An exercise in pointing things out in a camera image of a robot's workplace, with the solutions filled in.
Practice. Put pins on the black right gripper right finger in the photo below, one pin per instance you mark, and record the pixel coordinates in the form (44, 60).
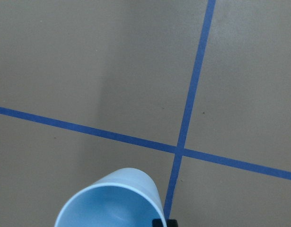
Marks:
(171, 223)

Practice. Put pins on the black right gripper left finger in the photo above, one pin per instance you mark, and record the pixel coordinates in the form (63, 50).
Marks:
(156, 223)

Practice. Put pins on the light blue cup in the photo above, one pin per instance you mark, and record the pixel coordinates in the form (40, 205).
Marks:
(127, 197)

